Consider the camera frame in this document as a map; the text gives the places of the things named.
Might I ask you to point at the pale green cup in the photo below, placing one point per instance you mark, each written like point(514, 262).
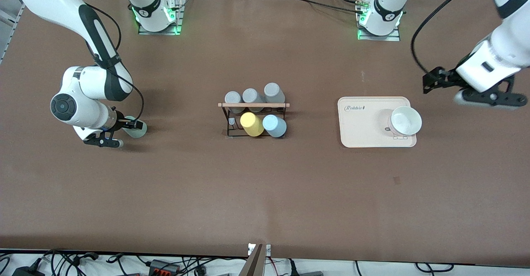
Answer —
point(139, 133)

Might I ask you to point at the light blue cup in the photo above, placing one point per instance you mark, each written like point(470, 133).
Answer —
point(274, 126)

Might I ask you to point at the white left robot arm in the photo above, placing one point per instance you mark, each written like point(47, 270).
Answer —
point(513, 35)

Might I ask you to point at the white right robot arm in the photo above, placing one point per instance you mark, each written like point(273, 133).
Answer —
point(62, 2)

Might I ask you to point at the white bowl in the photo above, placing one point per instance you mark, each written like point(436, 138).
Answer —
point(405, 121)

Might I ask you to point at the beige Rabbit tray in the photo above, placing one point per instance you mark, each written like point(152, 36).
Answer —
point(364, 129)

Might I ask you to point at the grey cup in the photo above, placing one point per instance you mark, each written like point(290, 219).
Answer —
point(273, 91)
point(233, 98)
point(251, 96)

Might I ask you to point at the yellow cup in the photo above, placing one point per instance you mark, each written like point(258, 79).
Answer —
point(251, 124)

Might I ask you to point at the black orange power strip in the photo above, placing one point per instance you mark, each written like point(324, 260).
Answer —
point(165, 267)

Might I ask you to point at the black power adapter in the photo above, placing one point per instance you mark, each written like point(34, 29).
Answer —
point(29, 272)

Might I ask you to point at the black right camera bracket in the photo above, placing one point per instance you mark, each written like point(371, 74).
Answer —
point(99, 140)

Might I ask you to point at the black camera bracket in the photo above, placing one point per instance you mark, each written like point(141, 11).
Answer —
point(497, 97)
point(99, 140)

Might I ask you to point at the black left camera bracket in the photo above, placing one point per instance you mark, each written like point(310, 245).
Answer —
point(497, 97)

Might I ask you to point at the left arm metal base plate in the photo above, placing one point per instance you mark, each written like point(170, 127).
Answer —
point(379, 38)

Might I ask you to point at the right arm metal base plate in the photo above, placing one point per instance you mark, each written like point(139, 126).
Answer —
point(159, 32)

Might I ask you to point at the aluminium frame strut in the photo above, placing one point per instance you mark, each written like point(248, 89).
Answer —
point(8, 31)

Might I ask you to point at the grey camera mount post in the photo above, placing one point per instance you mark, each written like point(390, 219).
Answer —
point(254, 263)

